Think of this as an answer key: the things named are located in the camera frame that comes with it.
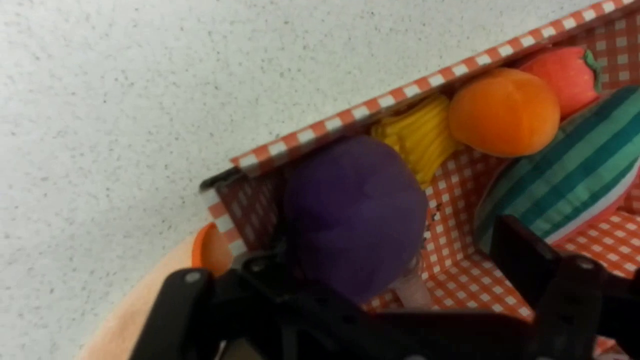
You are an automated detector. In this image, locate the orange plush toy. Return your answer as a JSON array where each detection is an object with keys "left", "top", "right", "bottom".
[{"left": 448, "top": 67, "right": 560, "bottom": 158}]

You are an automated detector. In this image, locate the orange plastic cup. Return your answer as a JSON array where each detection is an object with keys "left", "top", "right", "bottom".
[{"left": 192, "top": 224, "right": 233, "bottom": 278}]

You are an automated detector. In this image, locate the striped watermelon plush toy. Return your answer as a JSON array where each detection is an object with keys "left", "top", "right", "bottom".
[{"left": 475, "top": 86, "right": 640, "bottom": 251}]

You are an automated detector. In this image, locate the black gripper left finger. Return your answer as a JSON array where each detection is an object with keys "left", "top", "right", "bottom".
[{"left": 129, "top": 251, "right": 373, "bottom": 360}]

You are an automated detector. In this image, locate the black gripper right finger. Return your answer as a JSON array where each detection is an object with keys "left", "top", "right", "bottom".
[{"left": 490, "top": 216, "right": 640, "bottom": 360}]

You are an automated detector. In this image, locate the purple plush toy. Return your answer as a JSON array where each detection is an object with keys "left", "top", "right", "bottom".
[{"left": 282, "top": 136, "right": 427, "bottom": 302}]

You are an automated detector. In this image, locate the red strawberry plush toy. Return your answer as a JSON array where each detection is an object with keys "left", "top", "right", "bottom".
[{"left": 519, "top": 45, "right": 602, "bottom": 117}]

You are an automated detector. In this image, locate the yellow ribbed plush toy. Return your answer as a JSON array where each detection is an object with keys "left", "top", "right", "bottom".
[{"left": 370, "top": 94, "right": 459, "bottom": 185}]

